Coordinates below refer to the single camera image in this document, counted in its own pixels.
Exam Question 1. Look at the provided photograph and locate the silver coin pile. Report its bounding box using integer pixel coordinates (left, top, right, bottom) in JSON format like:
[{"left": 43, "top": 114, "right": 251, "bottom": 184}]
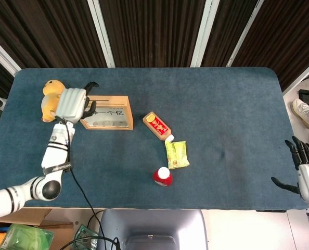
[{"left": 92, "top": 120, "right": 126, "bottom": 127}]

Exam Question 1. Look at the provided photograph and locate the brown cardboard box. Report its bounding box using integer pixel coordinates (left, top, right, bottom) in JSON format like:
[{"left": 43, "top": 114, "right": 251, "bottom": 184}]
[{"left": 0, "top": 207, "right": 76, "bottom": 250}]

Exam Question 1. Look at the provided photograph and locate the white partition post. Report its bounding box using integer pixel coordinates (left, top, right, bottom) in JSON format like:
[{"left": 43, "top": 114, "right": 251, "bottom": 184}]
[
  {"left": 87, "top": 0, "right": 116, "bottom": 68},
  {"left": 190, "top": 0, "right": 213, "bottom": 68},
  {"left": 281, "top": 53, "right": 309, "bottom": 94},
  {"left": 226, "top": 0, "right": 265, "bottom": 68},
  {"left": 0, "top": 32, "right": 22, "bottom": 76}
]

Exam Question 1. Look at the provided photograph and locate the green plastic bag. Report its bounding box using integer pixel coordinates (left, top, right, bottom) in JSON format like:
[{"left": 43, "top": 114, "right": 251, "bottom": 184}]
[{"left": 0, "top": 223, "right": 54, "bottom": 250}]

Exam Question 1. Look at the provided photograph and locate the blue table cloth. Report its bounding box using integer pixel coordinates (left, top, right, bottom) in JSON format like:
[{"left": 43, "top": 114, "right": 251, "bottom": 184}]
[{"left": 0, "top": 67, "right": 309, "bottom": 210}]

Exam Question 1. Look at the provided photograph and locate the green printed packet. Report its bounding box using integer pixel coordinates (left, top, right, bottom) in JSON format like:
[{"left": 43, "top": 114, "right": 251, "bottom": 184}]
[{"left": 73, "top": 224, "right": 99, "bottom": 250}]

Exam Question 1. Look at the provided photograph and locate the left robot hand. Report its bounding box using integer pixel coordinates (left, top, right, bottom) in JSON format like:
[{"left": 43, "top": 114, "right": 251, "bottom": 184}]
[{"left": 55, "top": 81, "right": 100, "bottom": 124}]

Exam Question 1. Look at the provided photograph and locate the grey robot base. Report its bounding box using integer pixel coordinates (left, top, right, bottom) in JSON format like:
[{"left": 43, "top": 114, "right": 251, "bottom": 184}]
[{"left": 96, "top": 209, "right": 209, "bottom": 250}]

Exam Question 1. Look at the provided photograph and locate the yellow green snack packet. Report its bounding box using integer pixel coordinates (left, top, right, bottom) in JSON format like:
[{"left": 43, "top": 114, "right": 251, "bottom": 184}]
[{"left": 164, "top": 140, "right": 190, "bottom": 170}]

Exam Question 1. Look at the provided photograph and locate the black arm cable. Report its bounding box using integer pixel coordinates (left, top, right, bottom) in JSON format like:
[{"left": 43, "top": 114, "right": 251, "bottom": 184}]
[{"left": 54, "top": 117, "right": 123, "bottom": 250}]

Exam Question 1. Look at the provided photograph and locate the red ketchup bottle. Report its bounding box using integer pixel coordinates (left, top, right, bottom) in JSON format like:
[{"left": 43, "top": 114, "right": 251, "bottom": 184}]
[{"left": 152, "top": 167, "right": 174, "bottom": 188}]

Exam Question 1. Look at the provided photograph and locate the wooden frame money box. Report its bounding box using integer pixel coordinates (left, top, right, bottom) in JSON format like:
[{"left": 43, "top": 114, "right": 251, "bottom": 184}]
[{"left": 79, "top": 95, "right": 134, "bottom": 131}]

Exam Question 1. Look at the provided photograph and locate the yellow plush toy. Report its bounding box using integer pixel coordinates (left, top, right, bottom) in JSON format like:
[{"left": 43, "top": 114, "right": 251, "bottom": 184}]
[{"left": 41, "top": 80, "right": 67, "bottom": 123}]

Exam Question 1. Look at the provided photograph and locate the white sneaker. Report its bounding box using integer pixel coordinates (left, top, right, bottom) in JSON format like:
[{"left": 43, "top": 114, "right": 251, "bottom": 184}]
[{"left": 292, "top": 98, "right": 309, "bottom": 130}]

